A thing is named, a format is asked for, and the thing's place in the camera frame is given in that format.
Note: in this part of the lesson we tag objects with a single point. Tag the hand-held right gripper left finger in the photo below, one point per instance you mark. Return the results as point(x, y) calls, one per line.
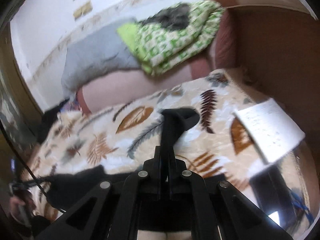
point(157, 171)

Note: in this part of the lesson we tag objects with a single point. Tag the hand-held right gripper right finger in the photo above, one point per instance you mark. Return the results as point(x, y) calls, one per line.
point(173, 171)

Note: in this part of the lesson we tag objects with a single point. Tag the black pants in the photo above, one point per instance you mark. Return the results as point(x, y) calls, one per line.
point(75, 187)

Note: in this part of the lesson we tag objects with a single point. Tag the leaf print blanket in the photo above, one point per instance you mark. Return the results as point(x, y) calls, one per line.
point(140, 135)

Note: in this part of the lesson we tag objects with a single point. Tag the pink pillow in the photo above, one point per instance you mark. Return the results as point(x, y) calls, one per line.
point(125, 90)

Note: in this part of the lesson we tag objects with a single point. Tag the white paper sheet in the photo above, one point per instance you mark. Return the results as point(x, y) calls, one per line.
point(270, 130)

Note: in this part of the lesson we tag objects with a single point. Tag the purple patterned cloth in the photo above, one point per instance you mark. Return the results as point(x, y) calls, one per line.
point(73, 105)

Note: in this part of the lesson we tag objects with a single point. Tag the green patterned quilt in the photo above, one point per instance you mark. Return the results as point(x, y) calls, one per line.
point(172, 47)

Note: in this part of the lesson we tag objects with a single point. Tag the grey blanket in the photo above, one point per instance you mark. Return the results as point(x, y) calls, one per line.
point(97, 52)

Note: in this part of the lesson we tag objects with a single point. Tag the reddish brown pillow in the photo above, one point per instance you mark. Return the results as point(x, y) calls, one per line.
point(225, 42)

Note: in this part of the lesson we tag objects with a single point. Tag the brown wooden headboard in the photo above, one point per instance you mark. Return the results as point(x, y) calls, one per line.
point(270, 55)

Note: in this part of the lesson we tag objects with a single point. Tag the dark grey fuzzy cloth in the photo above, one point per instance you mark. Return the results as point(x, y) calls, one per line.
point(172, 17)

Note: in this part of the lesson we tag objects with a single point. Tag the brown wooden door frame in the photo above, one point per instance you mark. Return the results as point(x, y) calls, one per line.
point(15, 85)

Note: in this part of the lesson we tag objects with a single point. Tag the yellow wall sticker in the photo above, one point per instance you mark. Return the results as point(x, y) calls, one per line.
point(82, 10)

